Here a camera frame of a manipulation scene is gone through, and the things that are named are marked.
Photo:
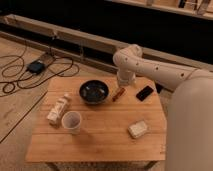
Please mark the black power adapter box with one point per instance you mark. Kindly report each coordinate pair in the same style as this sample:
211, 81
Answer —
35, 67

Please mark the wooden table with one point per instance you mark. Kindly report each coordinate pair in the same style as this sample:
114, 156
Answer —
104, 135

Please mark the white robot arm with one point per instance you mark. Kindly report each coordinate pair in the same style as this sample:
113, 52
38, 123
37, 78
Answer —
189, 137

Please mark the dark ceramic bowl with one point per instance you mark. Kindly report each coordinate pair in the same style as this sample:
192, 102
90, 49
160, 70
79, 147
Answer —
94, 92

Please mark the black smartphone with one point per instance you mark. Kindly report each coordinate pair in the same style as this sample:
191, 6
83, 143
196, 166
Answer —
144, 93

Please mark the long wooden beam frame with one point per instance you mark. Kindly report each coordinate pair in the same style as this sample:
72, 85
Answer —
91, 41

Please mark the white sponge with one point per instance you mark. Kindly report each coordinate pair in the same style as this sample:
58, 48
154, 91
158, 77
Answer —
138, 129

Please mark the white plastic bottle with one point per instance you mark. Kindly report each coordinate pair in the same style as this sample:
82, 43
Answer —
58, 110

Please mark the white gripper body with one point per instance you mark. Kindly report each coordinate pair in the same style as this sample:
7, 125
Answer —
125, 78

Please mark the translucent plastic cup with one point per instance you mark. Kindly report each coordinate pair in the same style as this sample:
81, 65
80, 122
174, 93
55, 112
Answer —
72, 122

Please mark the small brown stick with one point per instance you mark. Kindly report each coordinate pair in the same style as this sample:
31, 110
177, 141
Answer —
118, 94

